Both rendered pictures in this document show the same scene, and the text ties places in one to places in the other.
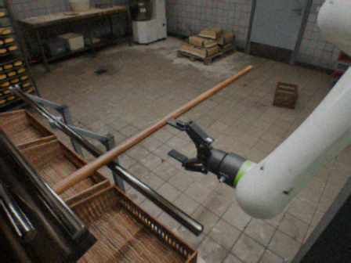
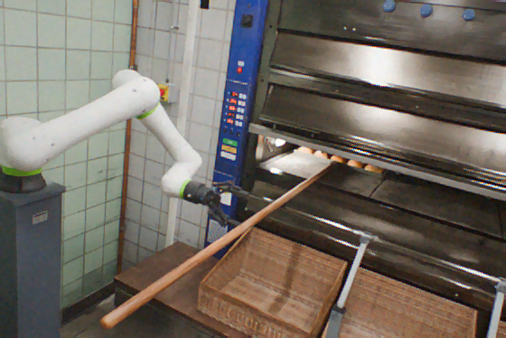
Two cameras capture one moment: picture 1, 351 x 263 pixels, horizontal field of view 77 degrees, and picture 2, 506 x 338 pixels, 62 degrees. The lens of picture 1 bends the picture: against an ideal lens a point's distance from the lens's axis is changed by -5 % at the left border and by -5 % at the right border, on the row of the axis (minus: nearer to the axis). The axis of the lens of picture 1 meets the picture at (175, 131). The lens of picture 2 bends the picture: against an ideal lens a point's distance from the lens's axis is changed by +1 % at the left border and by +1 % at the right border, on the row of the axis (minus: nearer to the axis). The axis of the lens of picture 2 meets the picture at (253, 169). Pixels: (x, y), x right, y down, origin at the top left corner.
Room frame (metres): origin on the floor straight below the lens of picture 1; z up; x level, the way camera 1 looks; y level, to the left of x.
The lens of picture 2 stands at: (2.09, -0.38, 1.84)
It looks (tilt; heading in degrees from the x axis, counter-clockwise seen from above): 18 degrees down; 165
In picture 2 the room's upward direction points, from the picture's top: 9 degrees clockwise
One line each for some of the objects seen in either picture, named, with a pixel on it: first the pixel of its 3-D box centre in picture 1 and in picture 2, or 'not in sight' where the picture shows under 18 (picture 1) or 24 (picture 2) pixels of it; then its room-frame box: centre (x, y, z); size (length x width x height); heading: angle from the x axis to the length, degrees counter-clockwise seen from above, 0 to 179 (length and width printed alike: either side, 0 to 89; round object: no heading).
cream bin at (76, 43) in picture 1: (71, 41); not in sight; (5.06, 2.27, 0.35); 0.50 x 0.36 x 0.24; 51
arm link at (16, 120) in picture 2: not in sight; (22, 145); (0.55, -0.79, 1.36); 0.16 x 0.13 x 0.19; 20
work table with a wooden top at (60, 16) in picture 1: (81, 34); not in sight; (5.27, 2.08, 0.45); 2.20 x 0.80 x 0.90; 139
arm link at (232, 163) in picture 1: (231, 170); (195, 192); (0.46, -0.16, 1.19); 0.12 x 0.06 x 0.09; 140
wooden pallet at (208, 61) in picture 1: (208, 51); not in sight; (5.17, -0.72, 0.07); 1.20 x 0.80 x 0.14; 139
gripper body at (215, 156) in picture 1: (210, 158); (210, 197); (0.51, -0.11, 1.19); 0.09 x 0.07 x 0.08; 50
